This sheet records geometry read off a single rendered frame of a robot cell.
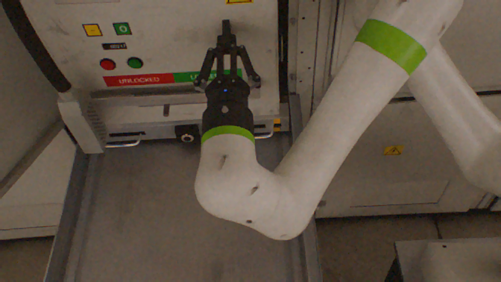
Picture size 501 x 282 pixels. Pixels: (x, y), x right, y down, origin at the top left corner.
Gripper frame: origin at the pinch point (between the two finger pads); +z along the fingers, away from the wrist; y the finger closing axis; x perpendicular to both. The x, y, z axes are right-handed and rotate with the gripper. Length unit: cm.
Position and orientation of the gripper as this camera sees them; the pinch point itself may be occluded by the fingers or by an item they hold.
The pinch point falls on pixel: (227, 36)
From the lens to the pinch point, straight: 98.4
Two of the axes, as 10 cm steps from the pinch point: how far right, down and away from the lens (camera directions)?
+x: -0.6, -5.7, -8.2
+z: -0.4, -8.2, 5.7
